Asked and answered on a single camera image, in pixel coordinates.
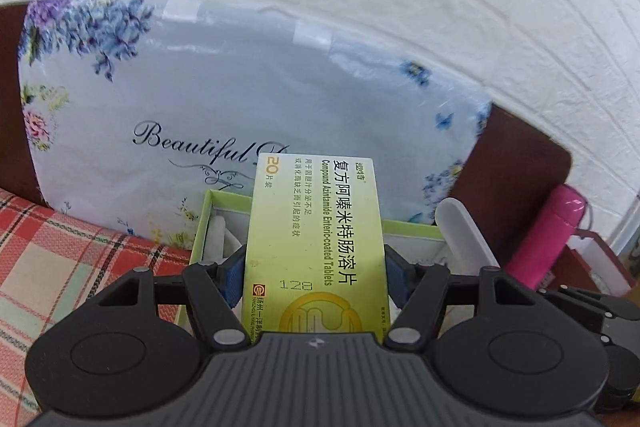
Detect yellow-green medicine box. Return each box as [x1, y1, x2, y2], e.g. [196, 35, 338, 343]
[239, 152, 401, 338]

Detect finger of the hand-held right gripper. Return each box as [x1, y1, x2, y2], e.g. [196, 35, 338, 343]
[540, 286, 640, 348]

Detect pink thermos bottle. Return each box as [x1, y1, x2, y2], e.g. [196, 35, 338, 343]
[502, 184, 588, 293]

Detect white rounded bottle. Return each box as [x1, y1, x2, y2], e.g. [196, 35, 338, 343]
[224, 231, 247, 264]

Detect red paper gift bag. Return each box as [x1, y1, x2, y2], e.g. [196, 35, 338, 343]
[545, 229, 638, 298]

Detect red plaid blanket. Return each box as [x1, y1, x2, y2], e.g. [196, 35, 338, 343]
[0, 187, 193, 427]

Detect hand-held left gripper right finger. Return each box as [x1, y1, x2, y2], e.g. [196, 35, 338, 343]
[382, 243, 543, 350]

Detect brown wooden board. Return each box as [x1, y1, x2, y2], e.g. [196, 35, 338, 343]
[0, 2, 573, 233]

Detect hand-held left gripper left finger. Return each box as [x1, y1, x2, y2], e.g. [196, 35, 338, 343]
[95, 247, 253, 353]

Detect green-rimmed cardboard box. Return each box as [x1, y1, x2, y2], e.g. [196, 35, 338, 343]
[186, 188, 453, 333]

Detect white plastic tube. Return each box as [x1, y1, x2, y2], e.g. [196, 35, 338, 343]
[435, 197, 501, 278]

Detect floral plastic bedding package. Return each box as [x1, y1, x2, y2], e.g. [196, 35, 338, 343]
[17, 0, 493, 253]

